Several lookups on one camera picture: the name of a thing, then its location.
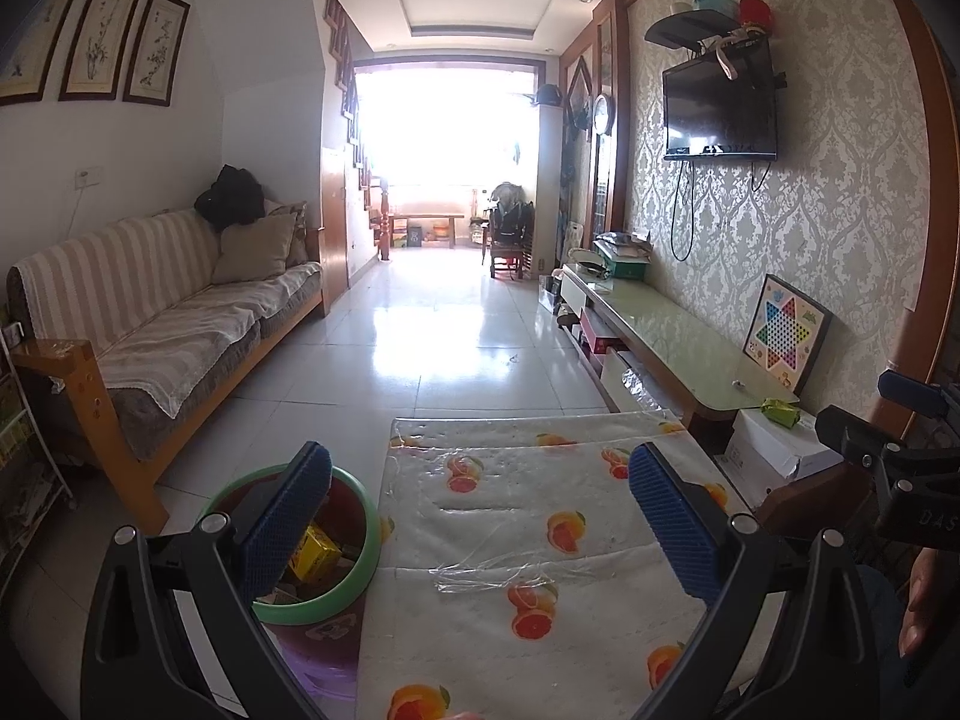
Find framed botanical picture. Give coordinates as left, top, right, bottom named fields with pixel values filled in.
left=0, top=0, right=73, bottom=106
left=59, top=0, right=140, bottom=101
left=122, top=0, right=190, bottom=107

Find green box on cabinet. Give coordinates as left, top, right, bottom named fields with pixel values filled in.
left=592, top=232, right=649, bottom=281

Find middle framed botanical picture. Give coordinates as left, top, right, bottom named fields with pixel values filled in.
left=59, top=0, right=140, bottom=101

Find far wooden bench table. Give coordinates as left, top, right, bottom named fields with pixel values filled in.
left=387, top=211, right=464, bottom=249

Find small green wrapped object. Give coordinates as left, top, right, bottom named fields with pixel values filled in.
left=760, top=398, right=802, bottom=429

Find yellow tea drink carton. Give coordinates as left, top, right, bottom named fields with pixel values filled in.
left=288, top=523, right=342, bottom=585

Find right framed botanical picture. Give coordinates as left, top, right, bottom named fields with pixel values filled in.
left=122, top=0, right=190, bottom=107

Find wooden striped-cover sofa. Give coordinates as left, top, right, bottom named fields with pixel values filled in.
left=7, top=203, right=324, bottom=535

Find wooden chair with clothes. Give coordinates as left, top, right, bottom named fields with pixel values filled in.
left=487, top=182, right=535, bottom=280

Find wall-mounted black television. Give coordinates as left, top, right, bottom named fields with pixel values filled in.
left=662, top=37, right=778, bottom=161

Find fruit-print tablecloth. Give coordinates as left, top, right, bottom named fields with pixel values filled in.
left=356, top=413, right=743, bottom=718

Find black wall shelf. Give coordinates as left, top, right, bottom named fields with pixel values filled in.
left=644, top=10, right=740, bottom=54

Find beige cushion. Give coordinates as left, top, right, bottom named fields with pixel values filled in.
left=212, top=213, right=296, bottom=284

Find long TV cabinet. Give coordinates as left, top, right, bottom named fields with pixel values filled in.
left=562, top=265, right=799, bottom=424

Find black bag on sofa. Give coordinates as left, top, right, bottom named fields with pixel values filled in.
left=194, top=164, right=265, bottom=232

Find white cardboard box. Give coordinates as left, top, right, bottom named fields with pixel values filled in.
left=718, top=410, right=841, bottom=511

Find white book rack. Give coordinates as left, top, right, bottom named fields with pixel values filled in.
left=0, top=320, right=75, bottom=595

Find round wall clock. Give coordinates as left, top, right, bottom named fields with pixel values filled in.
left=592, top=93, right=615, bottom=137

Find green red trash basin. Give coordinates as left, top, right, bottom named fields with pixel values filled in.
left=200, top=461, right=383, bottom=628

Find left framed botanical picture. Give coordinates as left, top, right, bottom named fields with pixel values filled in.
left=0, top=0, right=73, bottom=106

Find chinese checkers board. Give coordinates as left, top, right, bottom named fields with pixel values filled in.
left=743, top=275, right=833, bottom=395

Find person's right hand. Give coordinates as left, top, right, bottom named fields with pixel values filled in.
left=898, top=548, right=940, bottom=658

